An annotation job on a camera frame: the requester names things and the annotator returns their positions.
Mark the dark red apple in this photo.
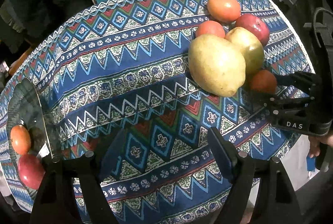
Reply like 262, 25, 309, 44
18, 154, 45, 190

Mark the small tangerine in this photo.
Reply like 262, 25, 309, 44
195, 20, 225, 38
250, 70, 277, 94

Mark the yellow green apple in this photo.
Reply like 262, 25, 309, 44
225, 27, 265, 75

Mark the large orange front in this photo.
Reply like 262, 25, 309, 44
10, 125, 31, 155

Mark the large orange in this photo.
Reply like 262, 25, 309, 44
10, 125, 31, 155
207, 0, 241, 23

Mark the green yellow mango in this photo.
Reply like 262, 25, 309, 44
188, 34, 246, 97

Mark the large orange back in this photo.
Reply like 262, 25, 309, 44
207, 0, 241, 23

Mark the person right hand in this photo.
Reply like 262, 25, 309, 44
308, 130, 333, 158

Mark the red apple middle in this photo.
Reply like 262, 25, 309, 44
234, 13, 270, 47

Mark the dark glass bowl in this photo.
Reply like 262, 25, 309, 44
6, 78, 50, 200

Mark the patterned blue tablecloth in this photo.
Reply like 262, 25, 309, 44
1, 0, 314, 223

